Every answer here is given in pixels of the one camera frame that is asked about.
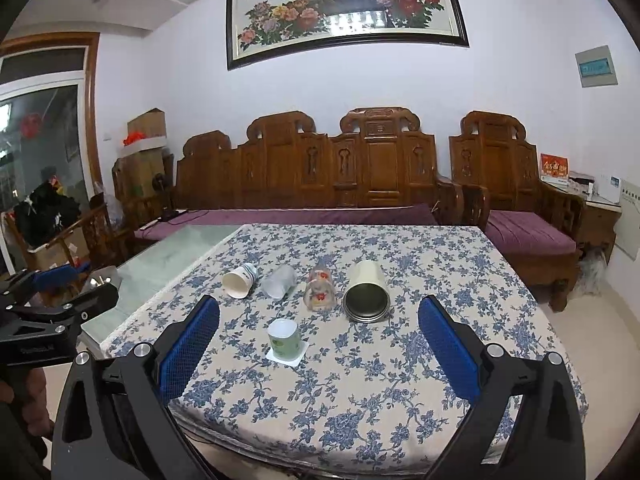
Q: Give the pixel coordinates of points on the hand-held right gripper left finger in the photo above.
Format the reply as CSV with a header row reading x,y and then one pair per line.
x,y
190,347

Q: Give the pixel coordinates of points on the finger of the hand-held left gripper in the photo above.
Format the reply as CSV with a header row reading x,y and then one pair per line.
x,y
57,276
95,299

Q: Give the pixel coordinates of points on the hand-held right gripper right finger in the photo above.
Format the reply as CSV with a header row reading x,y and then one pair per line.
x,y
447,350

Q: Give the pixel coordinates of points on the white paper cup blue print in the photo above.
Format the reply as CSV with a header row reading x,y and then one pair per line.
x,y
239,282

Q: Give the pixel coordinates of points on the green white yoghurt cup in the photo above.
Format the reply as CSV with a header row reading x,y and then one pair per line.
x,y
283,340

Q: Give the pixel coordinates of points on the cream metal tumbler cup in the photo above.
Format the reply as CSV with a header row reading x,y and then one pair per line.
x,y
365,291

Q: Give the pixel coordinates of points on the clear plastic cup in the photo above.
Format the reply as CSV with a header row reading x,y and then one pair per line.
x,y
278,282

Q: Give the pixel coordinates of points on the glass cup red flower print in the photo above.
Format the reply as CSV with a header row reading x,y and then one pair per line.
x,y
320,291

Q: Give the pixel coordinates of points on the person's left hand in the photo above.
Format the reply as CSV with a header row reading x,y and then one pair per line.
x,y
36,400

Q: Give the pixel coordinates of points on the wooden side chair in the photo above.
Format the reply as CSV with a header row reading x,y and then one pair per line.
x,y
97,237

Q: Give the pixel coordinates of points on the pile of black clothes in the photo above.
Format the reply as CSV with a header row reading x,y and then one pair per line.
x,y
47,212

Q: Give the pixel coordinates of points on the glass top table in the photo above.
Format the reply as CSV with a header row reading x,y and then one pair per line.
x,y
165,260

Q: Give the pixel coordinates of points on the blue floral tablecloth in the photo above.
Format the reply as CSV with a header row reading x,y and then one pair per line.
x,y
350,390

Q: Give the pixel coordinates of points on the black desk fan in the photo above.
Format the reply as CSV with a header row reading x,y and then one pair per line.
x,y
161,185

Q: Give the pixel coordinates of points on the large brown cardboard box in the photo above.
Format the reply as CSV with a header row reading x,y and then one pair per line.
x,y
142,172

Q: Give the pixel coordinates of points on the purple armchair cushion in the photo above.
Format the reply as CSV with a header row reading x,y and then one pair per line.
x,y
530,235

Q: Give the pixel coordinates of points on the red hanging decoration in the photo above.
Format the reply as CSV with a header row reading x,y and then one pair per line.
x,y
31,125

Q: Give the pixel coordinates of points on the flat white box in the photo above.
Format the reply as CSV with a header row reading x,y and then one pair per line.
x,y
145,144

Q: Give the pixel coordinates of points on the clear plastic bag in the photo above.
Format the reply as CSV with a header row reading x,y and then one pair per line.
x,y
592,270

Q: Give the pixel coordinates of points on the wooden framed glass door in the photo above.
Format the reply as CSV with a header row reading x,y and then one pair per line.
x,y
45,110

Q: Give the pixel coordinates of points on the purple sofa cushion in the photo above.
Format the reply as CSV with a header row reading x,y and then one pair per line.
x,y
300,216

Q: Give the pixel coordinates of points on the small brown cardboard box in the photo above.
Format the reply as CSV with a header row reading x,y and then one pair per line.
x,y
147,124

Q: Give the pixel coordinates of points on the wooden side table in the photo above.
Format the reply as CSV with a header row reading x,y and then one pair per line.
x,y
597,222

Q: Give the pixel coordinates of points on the carved wooden armchair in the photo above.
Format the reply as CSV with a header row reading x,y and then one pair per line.
x,y
500,160

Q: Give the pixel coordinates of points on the red desk calendar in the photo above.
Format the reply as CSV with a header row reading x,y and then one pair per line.
x,y
554,167

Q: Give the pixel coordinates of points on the carved wooden sofa bench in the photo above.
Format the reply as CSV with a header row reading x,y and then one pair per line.
x,y
320,165

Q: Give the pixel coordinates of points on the framed peacock flower painting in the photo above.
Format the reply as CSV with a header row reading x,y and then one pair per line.
x,y
345,5

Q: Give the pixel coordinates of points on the grey wall panel box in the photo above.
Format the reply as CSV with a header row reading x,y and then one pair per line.
x,y
596,67

